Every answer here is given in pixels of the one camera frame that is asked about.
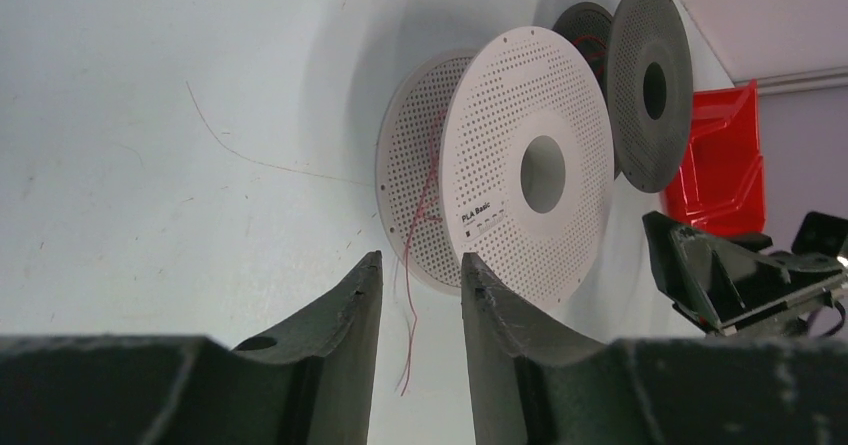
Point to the white translucent spool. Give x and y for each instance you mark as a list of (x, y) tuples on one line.
[(504, 152)]

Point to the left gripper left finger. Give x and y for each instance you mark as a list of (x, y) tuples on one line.
[(306, 380)]

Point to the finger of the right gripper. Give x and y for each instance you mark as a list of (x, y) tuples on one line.
[(739, 284)]

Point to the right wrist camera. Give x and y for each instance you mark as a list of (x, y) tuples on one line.
[(823, 234)]

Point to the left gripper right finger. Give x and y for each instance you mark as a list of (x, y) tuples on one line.
[(534, 380)]

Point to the dark grey spool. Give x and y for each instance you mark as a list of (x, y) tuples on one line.
[(640, 56)]

